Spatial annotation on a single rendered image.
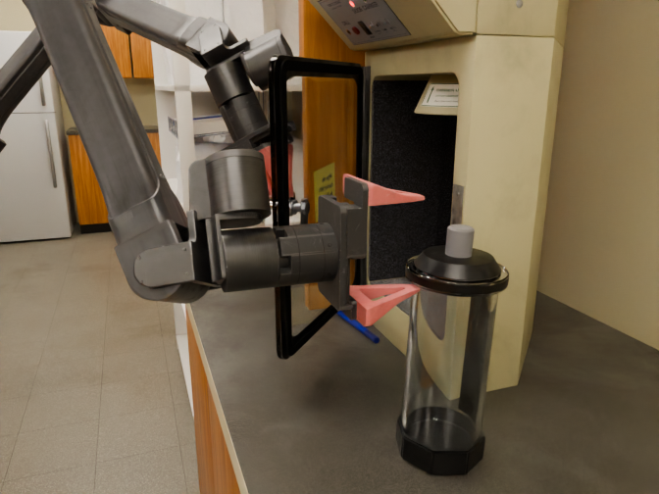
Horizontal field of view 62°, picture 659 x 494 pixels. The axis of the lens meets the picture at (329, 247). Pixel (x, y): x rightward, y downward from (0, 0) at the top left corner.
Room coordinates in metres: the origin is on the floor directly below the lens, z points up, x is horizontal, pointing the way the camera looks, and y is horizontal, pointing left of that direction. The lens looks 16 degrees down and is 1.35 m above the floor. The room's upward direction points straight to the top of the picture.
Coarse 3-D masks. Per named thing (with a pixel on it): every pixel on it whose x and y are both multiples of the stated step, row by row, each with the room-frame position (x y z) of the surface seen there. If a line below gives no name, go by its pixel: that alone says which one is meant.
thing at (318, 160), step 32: (288, 96) 0.71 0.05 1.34; (320, 96) 0.80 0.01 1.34; (352, 96) 0.91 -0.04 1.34; (288, 128) 0.71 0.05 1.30; (320, 128) 0.80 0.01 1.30; (352, 128) 0.91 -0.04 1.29; (288, 160) 0.71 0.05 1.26; (320, 160) 0.80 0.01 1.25; (352, 160) 0.92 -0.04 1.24; (320, 192) 0.80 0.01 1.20
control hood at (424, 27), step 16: (384, 0) 0.74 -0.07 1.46; (400, 0) 0.71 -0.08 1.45; (416, 0) 0.68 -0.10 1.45; (432, 0) 0.65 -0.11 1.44; (448, 0) 0.66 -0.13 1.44; (464, 0) 0.66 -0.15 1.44; (400, 16) 0.74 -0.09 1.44; (416, 16) 0.70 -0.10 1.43; (432, 16) 0.67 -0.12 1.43; (448, 16) 0.66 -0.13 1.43; (464, 16) 0.66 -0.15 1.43; (336, 32) 0.95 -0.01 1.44; (416, 32) 0.74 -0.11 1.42; (432, 32) 0.70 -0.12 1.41; (448, 32) 0.67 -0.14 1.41; (464, 32) 0.67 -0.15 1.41; (352, 48) 0.95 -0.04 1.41; (368, 48) 0.90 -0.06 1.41
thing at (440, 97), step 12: (432, 84) 0.81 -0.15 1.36; (444, 84) 0.79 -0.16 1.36; (456, 84) 0.78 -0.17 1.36; (432, 96) 0.80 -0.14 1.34; (444, 96) 0.78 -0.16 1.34; (456, 96) 0.77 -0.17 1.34; (420, 108) 0.82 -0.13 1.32; (432, 108) 0.79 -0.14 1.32; (444, 108) 0.77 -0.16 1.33; (456, 108) 0.76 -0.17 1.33
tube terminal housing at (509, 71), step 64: (512, 0) 0.69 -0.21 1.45; (384, 64) 0.90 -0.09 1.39; (448, 64) 0.72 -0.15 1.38; (512, 64) 0.69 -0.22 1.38; (512, 128) 0.69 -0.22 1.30; (512, 192) 0.69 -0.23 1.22; (512, 256) 0.70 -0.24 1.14; (384, 320) 0.87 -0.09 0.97; (512, 320) 0.70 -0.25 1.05; (512, 384) 0.70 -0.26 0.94
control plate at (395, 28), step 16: (320, 0) 0.90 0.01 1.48; (336, 0) 0.85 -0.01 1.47; (352, 0) 0.81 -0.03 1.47; (368, 0) 0.77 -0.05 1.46; (336, 16) 0.89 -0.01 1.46; (352, 16) 0.85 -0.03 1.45; (368, 16) 0.81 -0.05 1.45; (384, 16) 0.77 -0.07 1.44; (352, 32) 0.89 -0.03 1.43; (384, 32) 0.80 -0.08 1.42; (400, 32) 0.77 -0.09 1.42
